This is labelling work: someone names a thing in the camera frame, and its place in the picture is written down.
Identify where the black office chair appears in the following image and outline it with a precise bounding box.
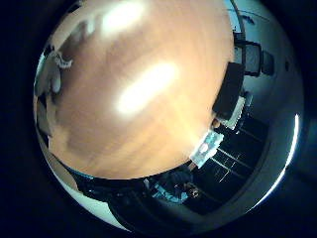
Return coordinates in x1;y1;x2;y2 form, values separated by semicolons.
243;41;264;78

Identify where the seated person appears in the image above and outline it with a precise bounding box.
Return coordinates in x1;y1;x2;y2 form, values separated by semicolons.
158;168;203;203

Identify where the white flat board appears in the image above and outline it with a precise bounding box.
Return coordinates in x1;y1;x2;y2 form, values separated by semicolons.
227;95;248;131

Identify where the black fabric container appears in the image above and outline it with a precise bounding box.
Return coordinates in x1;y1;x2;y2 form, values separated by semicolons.
212;61;246;122

